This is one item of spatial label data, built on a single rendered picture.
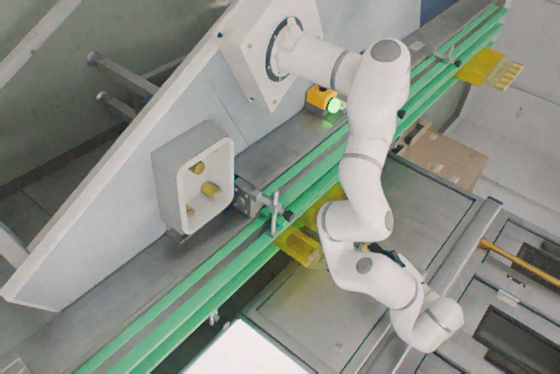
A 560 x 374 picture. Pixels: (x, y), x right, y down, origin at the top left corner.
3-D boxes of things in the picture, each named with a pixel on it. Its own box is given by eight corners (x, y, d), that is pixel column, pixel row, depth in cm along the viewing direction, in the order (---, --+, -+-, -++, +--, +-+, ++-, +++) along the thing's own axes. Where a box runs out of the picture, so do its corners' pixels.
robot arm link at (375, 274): (430, 240, 100) (376, 238, 112) (374, 190, 90) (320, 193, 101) (409, 312, 95) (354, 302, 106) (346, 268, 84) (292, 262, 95)
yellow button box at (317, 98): (303, 108, 149) (322, 117, 146) (306, 87, 144) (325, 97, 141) (316, 99, 153) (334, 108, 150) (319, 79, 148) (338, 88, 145)
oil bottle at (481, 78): (440, 71, 208) (500, 96, 197) (443, 60, 205) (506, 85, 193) (445, 67, 212) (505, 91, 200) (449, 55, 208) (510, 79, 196)
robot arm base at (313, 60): (261, 38, 101) (322, 60, 95) (293, 1, 105) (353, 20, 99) (274, 86, 114) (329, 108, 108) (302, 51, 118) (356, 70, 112)
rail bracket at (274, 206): (249, 224, 128) (285, 248, 123) (250, 180, 116) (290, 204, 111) (256, 218, 130) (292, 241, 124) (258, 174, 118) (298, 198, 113)
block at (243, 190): (230, 207, 129) (249, 220, 126) (230, 182, 123) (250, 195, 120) (239, 200, 131) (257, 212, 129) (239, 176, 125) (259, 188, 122)
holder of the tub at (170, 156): (163, 233, 121) (184, 249, 118) (150, 152, 102) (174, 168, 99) (210, 198, 131) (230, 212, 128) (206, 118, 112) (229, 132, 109)
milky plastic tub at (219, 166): (161, 221, 117) (185, 239, 114) (150, 153, 102) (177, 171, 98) (210, 185, 127) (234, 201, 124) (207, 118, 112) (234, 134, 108)
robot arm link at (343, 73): (333, 101, 109) (396, 126, 102) (326, 64, 97) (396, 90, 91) (353, 70, 111) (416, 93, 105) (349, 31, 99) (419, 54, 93)
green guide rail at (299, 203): (260, 212, 130) (282, 227, 126) (260, 210, 129) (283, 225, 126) (487, 20, 232) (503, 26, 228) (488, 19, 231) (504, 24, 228)
